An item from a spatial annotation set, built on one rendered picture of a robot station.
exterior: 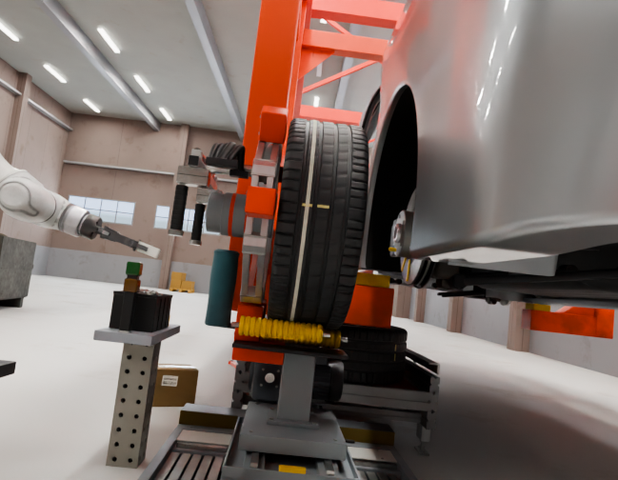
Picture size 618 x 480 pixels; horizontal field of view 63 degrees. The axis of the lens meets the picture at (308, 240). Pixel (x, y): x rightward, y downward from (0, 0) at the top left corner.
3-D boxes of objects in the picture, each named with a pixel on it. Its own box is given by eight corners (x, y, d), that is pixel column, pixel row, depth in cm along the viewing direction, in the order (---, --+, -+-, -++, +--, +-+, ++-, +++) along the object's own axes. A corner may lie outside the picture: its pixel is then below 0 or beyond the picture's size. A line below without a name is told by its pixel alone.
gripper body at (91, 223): (86, 210, 151) (115, 223, 152) (93, 214, 159) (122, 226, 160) (74, 234, 150) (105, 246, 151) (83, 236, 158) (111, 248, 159)
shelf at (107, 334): (150, 346, 150) (152, 335, 150) (92, 340, 149) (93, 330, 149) (179, 332, 192) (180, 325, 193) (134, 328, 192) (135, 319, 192)
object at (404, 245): (422, 302, 154) (445, 200, 143) (396, 299, 153) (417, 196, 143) (403, 264, 184) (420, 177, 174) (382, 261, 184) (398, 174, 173)
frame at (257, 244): (259, 307, 136) (283, 110, 141) (234, 304, 136) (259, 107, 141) (265, 300, 190) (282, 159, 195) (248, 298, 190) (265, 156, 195)
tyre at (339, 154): (340, 373, 148) (381, 149, 124) (259, 365, 147) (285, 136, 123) (331, 276, 210) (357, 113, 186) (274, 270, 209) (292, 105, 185)
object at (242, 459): (357, 513, 131) (361, 474, 132) (217, 500, 129) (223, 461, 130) (336, 450, 181) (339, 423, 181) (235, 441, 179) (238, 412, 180)
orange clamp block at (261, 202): (273, 220, 139) (273, 215, 130) (245, 216, 138) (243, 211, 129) (277, 194, 139) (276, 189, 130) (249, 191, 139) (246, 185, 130)
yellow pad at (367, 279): (388, 288, 206) (390, 275, 206) (355, 284, 205) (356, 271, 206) (382, 288, 220) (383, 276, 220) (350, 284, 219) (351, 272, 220)
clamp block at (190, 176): (207, 186, 146) (209, 168, 147) (175, 181, 146) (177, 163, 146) (209, 189, 151) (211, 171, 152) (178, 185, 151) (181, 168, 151)
